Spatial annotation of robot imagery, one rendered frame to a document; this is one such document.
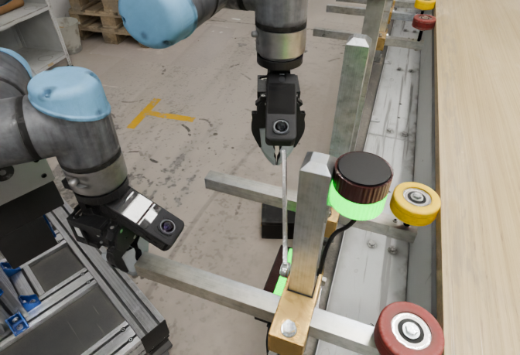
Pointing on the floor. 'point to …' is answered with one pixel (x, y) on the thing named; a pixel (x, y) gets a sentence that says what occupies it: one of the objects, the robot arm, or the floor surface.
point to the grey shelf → (33, 26)
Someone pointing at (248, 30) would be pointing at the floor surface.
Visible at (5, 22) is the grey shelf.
